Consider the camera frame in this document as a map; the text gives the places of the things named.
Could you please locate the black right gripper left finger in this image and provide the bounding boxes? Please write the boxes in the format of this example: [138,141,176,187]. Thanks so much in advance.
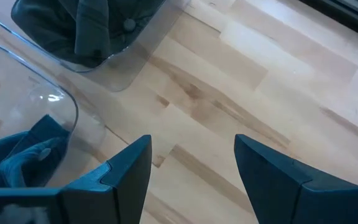
[0,134,153,224]

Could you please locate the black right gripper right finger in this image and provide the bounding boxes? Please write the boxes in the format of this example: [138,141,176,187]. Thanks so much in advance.
[234,134,358,224]

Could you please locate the navy blue baseball cap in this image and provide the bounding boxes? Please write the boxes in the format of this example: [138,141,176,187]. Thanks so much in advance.
[0,114,71,189]

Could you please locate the dark grey baseball cap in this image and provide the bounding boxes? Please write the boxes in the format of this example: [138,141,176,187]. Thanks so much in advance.
[10,0,168,70]

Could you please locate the clear plastic bin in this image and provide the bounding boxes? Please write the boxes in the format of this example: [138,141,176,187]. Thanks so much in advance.
[0,0,193,93]
[0,38,107,189]

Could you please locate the black metal table frame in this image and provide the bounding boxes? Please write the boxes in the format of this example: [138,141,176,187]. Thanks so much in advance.
[298,0,358,44]

